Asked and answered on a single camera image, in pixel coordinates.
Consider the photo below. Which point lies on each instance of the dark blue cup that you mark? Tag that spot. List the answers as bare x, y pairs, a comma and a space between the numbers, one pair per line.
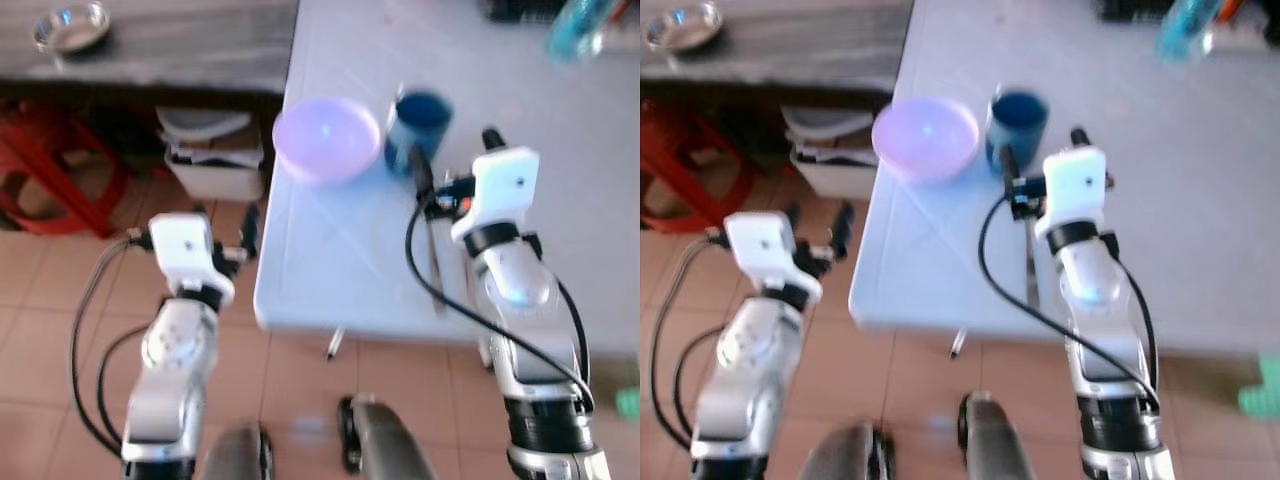
420, 125
1018, 122

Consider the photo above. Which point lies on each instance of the grey left robot leg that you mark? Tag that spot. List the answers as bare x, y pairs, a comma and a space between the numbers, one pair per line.
238, 455
845, 455

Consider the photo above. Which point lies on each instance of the teal plastic bottle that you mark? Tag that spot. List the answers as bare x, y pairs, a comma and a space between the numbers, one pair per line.
582, 25
1192, 25

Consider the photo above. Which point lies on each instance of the metal table leg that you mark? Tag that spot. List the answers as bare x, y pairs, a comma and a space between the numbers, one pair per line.
958, 343
335, 343

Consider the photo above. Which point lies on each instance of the white storage bin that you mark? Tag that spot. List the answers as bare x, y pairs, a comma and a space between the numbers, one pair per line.
832, 162
215, 165

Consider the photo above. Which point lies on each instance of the green plastic object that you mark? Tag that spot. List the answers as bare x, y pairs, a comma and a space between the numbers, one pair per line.
628, 403
1260, 390

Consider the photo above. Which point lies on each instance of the metal table utensil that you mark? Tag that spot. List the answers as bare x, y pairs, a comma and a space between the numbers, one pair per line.
434, 255
1031, 262

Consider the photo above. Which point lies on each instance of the pink plastic bowl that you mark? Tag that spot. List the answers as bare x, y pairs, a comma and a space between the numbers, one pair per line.
327, 140
925, 138

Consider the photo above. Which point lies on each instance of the grey robot leg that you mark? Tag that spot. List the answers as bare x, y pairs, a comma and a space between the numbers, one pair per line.
390, 440
1000, 440
238, 455
845, 455

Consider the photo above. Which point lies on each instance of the black object on table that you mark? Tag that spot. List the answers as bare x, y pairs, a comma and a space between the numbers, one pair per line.
1132, 9

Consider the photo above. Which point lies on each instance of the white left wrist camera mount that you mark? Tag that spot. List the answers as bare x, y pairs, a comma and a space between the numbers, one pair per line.
762, 248
185, 250

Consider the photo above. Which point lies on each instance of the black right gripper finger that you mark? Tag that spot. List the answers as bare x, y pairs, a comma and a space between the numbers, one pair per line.
421, 170
1010, 168
1080, 137
493, 139

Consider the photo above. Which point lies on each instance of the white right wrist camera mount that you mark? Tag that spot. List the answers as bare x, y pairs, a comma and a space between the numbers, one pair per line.
1072, 190
500, 190

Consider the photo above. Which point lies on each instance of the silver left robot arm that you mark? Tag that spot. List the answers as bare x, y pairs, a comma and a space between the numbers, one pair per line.
172, 370
745, 370

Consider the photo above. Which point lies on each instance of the grey right robot leg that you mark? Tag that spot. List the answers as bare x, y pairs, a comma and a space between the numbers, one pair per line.
1000, 440
390, 440

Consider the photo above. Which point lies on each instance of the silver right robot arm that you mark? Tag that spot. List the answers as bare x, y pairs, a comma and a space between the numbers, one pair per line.
520, 320
1100, 320

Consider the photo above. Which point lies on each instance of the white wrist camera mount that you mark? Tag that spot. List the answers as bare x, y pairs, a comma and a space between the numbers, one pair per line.
1072, 190
500, 190
185, 250
762, 248

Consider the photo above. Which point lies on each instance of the small metal bowl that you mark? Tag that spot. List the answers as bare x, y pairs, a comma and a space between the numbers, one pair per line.
683, 27
70, 27

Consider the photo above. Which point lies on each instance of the dark wooden counter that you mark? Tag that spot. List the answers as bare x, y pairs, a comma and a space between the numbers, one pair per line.
810, 50
190, 50

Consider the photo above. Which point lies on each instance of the red plastic stool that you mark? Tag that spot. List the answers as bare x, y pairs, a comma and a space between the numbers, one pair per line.
685, 160
50, 160

